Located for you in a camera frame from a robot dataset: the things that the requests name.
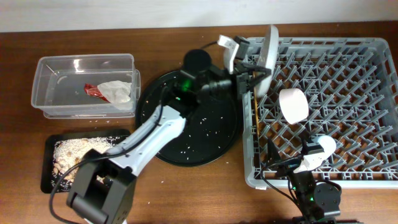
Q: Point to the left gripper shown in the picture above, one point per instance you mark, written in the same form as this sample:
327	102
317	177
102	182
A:
239	68

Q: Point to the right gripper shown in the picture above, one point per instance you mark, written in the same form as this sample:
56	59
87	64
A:
273	155

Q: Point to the grey plate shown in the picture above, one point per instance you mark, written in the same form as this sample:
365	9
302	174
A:
267	58

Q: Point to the wooden chopstick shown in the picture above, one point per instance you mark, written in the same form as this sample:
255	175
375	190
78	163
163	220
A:
255	107

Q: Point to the blue cup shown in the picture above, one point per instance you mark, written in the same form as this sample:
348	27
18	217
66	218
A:
327	143

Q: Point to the white napkin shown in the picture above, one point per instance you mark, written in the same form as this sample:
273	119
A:
117	93

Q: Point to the red snack wrapper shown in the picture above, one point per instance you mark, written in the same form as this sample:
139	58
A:
92	90

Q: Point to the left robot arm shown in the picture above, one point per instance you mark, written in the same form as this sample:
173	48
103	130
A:
104	185

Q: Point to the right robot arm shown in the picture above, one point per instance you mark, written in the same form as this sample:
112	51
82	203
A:
317	200

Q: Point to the grey dishwasher rack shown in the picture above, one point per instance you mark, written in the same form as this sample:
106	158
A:
351	88

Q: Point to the round black tray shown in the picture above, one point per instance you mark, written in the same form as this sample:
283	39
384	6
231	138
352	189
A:
210	133

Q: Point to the clear plastic bin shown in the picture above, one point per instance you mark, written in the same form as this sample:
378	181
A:
59	81

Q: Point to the rice and peanut shells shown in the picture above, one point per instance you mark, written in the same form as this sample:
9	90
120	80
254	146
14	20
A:
69	152

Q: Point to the black rectangular tray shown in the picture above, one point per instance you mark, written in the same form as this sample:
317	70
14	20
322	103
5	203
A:
49	177

